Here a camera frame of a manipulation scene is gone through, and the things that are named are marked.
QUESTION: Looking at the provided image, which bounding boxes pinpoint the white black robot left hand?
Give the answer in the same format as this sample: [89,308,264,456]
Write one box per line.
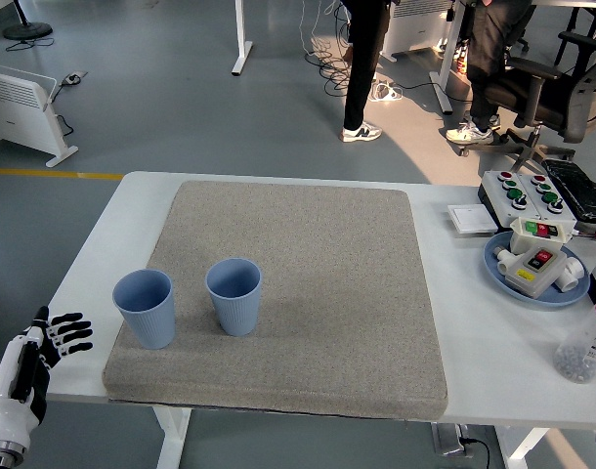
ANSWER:
[0,306,95,444]

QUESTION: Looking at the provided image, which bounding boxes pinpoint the blue ribbed plastic cup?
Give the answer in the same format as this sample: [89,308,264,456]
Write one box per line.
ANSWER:
[204,257,263,338]
[111,268,176,350]

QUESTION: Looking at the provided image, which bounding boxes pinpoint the white push button control box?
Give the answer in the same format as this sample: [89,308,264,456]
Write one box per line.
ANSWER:
[517,171,580,224]
[477,170,543,230]

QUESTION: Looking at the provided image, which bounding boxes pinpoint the white panel heater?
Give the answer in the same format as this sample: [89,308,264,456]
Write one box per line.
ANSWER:
[375,0,455,63]
[0,62,79,169]

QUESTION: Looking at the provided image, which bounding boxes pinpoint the grey-brown mat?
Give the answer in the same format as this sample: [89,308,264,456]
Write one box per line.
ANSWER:
[102,180,449,421]

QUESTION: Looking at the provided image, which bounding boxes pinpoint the black round stand base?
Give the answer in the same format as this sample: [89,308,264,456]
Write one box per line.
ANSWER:
[3,0,54,41]

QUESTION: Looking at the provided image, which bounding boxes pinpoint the white desk leg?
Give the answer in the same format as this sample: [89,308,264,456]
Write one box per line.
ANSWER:
[428,0,468,116]
[231,0,254,76]

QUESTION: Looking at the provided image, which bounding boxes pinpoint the white table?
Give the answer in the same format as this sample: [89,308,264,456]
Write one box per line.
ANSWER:
[43,170,596,469]

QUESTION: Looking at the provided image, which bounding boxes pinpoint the standing person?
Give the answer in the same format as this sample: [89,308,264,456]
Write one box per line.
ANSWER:
[341,0,392,144]

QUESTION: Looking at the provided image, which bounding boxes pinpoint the white pipe fitting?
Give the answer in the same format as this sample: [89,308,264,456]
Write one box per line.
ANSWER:
[492,246,517,276]
[555,256,586,293]

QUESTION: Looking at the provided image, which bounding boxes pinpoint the blue plate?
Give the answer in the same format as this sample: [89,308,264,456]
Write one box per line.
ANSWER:
[483,231,591,308]

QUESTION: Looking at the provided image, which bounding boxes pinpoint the clear bottle red cap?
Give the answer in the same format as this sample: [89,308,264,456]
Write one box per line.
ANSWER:
[552,292,596,385]

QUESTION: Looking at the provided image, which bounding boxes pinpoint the seated person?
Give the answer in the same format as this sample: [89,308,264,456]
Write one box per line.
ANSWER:
[446,0,536,147]

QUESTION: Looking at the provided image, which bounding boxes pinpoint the black wrapped flat object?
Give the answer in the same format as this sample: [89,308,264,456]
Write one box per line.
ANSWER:
[541,158,596,226]

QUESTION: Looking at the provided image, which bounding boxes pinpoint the grey black office chair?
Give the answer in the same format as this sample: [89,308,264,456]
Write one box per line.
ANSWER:
[456,28,596,172]

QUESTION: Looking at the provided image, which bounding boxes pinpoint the tangle of floor cables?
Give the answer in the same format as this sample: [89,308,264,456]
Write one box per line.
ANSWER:
[297,0,358,97]

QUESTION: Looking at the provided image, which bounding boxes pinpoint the white wall switch plate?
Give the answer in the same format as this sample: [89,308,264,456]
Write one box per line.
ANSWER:
[447,203,498,235]

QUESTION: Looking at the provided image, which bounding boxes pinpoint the grey switch box red black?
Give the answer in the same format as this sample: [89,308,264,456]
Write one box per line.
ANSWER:
[503,243,568,299]

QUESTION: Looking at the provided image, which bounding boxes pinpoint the white switch box green red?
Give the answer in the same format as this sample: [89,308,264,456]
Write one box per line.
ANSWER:
[508,217,577,255]

